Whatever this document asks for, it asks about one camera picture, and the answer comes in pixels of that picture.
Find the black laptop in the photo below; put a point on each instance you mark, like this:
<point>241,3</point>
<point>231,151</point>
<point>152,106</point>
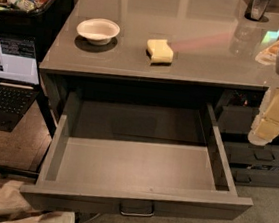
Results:
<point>19,80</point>

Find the grey drawer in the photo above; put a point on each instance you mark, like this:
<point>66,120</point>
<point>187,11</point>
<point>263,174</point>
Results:
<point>106,153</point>
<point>255,177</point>

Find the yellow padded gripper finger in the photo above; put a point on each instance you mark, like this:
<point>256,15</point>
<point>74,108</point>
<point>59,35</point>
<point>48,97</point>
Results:
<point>265,126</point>

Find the right lower grey drawer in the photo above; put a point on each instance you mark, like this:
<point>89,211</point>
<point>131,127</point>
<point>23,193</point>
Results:
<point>255,177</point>

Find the black chair leg bar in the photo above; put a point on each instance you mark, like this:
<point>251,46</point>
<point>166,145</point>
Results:
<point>6,170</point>

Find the black metal cup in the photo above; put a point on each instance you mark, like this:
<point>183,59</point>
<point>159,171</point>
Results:
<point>256,9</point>

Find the yellow sponge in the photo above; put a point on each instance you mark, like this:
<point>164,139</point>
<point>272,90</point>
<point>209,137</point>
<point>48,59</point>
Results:
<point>160,51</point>

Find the white bowl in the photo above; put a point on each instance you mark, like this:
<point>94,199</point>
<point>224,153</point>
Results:
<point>98,31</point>

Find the grey top drawer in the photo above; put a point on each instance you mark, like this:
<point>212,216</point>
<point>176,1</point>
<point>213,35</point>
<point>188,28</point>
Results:
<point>106,153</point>

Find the grey drawer cabinet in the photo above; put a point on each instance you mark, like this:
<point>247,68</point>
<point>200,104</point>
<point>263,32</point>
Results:
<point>137,46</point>

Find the metal drawer handle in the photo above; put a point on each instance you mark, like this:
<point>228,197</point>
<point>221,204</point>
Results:
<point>136,209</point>

